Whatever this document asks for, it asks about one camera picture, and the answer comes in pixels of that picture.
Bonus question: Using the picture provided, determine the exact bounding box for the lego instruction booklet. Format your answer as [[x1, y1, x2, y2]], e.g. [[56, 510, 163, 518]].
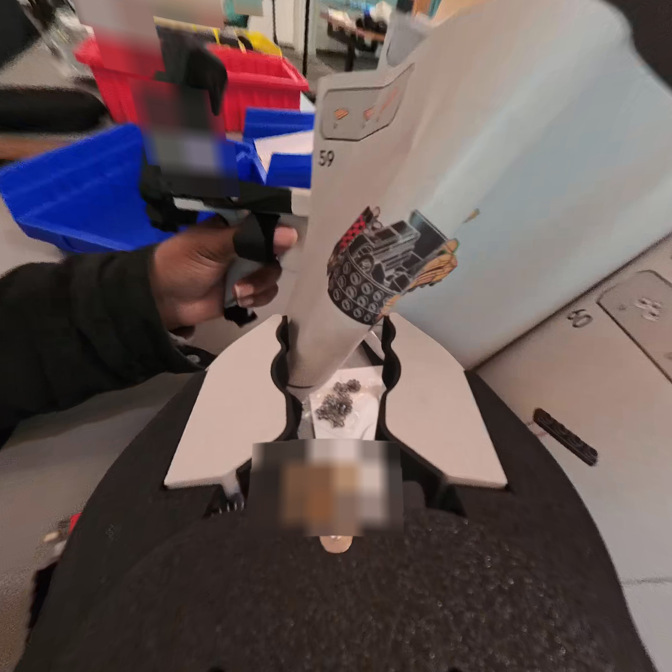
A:
[[286, 0, 672, 583]]

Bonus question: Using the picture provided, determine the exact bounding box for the clear plastic parts bag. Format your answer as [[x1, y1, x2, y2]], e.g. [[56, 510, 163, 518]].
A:
[[302, 367, 384, 436]]

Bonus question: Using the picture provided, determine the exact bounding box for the red plastic bin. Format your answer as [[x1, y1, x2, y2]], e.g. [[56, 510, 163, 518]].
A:
[[76, 37, 310, 133]]

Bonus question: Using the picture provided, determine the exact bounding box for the yellow plastic bin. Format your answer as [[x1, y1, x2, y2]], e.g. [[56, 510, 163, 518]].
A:
[[233, 29, 284, 57]]

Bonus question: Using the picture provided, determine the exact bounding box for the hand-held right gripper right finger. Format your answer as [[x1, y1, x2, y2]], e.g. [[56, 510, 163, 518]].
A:
[[375, 313, 510, 489]]

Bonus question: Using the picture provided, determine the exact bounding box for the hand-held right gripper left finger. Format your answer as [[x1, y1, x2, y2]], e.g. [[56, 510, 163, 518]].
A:
[[163, 313, 297, 490]]

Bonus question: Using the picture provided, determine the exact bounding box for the person's left hand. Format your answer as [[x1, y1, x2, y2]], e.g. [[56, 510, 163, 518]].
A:
[[152, 223, 300, 330]]

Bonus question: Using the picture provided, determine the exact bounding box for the wooden edged office desk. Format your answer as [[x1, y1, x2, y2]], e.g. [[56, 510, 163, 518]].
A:
[[320, 10, 392, 71]]

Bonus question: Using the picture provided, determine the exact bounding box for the person's left forearm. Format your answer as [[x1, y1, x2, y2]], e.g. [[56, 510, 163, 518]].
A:
[[0, 249, 217, 449]]

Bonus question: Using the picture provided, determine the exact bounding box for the white rounded board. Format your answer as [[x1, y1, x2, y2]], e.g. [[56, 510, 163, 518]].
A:
[[309, 366, 385, 441]]

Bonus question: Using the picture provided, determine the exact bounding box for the large blue plastic bin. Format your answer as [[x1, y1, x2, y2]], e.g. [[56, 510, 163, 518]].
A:
[[0, 123, 263, 254]]

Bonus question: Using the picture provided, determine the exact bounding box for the black backdrop panel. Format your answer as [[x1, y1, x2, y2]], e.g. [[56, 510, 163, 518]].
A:
[[614, 0, 672, 88]]

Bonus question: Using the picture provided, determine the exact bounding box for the blue plastic bin with paper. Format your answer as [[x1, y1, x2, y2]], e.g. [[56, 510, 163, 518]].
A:
[[244, 107, 317, 191]]

